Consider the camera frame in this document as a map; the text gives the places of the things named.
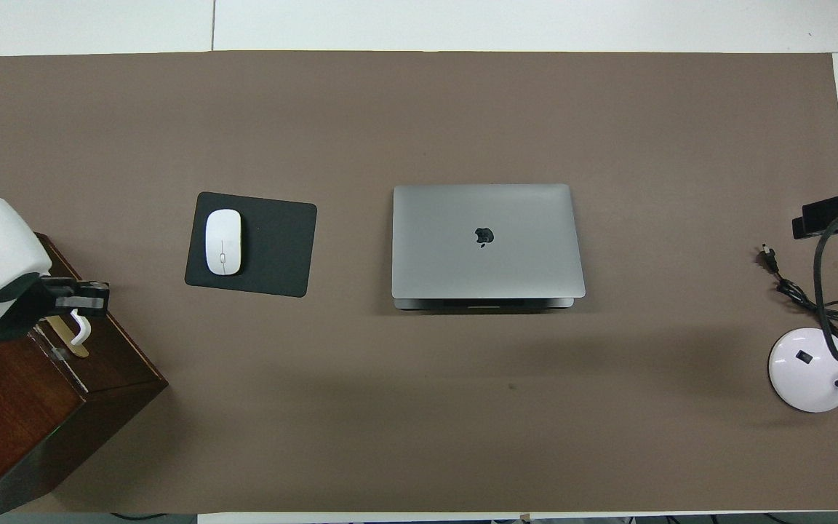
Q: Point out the black mouse pad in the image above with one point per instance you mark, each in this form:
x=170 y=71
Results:
x=277 y=247

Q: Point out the brown table mat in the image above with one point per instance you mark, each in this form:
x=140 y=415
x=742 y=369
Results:
x=463 y=407

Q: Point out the white desk lamp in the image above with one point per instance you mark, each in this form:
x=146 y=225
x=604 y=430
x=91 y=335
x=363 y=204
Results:
x=808 y=371

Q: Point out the white computer mouse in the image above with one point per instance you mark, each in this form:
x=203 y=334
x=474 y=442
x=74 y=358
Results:
x=223 y=241

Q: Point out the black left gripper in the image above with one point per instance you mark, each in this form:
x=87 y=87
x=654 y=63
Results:
x=26 y=302

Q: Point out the silver grey laptop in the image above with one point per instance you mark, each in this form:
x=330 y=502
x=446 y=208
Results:
x=521 y=218

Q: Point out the dark wooden box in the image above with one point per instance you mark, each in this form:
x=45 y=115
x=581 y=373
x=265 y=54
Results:
x=12 y=407

